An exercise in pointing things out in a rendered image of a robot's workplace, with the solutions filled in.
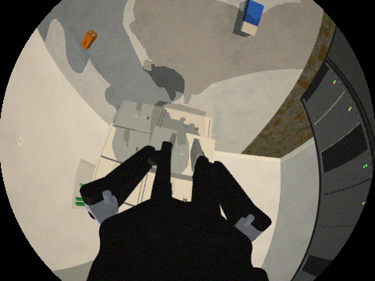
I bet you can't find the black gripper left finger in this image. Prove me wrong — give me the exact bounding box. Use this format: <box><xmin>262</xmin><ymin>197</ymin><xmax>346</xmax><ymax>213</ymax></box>
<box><xmin>80</xmin><ymin>133</ymin><xmax>177</xmax><ymax>240</ymax></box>

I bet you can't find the orange rectangular block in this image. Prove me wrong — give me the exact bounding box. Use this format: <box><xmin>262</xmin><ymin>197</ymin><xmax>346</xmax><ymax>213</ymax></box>
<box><xmin>80</xmin><ymin>30</ymin><xmax>98</xmax><ymax>50</ymax></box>

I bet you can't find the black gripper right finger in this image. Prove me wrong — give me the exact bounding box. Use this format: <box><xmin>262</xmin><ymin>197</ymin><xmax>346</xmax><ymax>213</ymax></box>
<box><xmin>190</xmin><ymin>138</ymin><xmax>272</xmax><ymax>245</ymax></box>

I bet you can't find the cream small chest of drawers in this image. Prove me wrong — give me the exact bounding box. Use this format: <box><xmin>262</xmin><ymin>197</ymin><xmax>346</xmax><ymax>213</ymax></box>
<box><xmin>92</xmin><ymin>100</ymin><xmax>213</xmax><ymax>208</ymax></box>

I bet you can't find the blue and white eraser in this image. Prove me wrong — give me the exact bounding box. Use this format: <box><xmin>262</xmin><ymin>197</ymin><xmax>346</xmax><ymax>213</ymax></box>
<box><xmin>240</xmin><ymin>0</ymin><xmax>264</xmax><ymax>36</ymax></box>

